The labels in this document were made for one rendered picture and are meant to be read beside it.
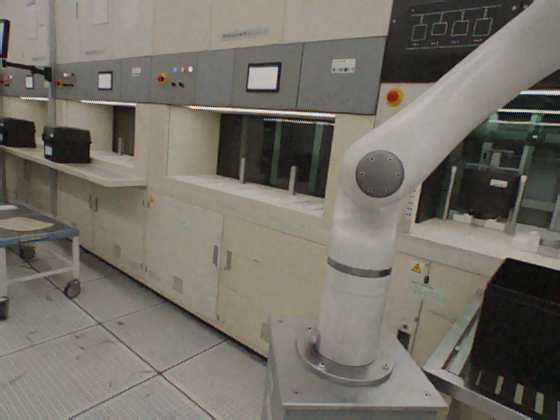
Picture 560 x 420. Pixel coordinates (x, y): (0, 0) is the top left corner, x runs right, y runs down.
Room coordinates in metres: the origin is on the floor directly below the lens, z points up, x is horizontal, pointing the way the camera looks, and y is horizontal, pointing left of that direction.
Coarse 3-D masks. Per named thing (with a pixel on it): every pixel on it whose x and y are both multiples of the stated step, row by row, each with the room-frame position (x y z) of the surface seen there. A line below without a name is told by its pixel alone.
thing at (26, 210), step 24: (0, 216) 2.23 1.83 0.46; (24, 216) 2.29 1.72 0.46; (48, 216) 2.34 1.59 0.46; (0, 240) 1.81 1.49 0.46; (24, 240) 1.90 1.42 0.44; (0, 264) 1.81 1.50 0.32; (72, 264) 2.16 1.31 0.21; (0, 288) 1.81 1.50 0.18; (72, 288) 2.11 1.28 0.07; (0, 312) 1.76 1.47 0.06
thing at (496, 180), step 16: (496, 160) 1.66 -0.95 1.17; (464, 176) 1.65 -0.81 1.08; (480, 176) 1.62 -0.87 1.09; (496, 176) 1.58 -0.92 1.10; (512, 176) 1.54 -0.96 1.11; (464, 192) 1.65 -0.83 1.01; (480, 192) 1.61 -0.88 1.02; (496, 192) 1.57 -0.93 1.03; (512, 192) 1.53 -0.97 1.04; (464, 208) 1.64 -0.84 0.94; (480, 208) 1.60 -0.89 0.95; (496, 208) 1.56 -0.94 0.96
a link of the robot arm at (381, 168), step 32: (544, 0) 0.55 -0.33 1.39; (512, 32) 0.57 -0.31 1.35; (544, 32) 0.55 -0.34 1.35; (480, 64) 0.58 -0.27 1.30; (512, 64) 0.56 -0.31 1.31; (544, 64) 0.56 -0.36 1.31; (448, 96) 0.58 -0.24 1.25; (480, 96) 0.57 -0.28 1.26; (512, 96) 0.59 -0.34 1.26; (384, 128) 0.56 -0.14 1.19; (416, 128) 0.56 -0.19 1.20; (448, 128) 0.57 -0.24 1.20; (352, 160) 0.55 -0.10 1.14; (384, 160) 0.53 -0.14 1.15; (416, 160) 0.54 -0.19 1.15; (352, 192) 0.55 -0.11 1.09; (384, 192) 0.53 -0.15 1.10
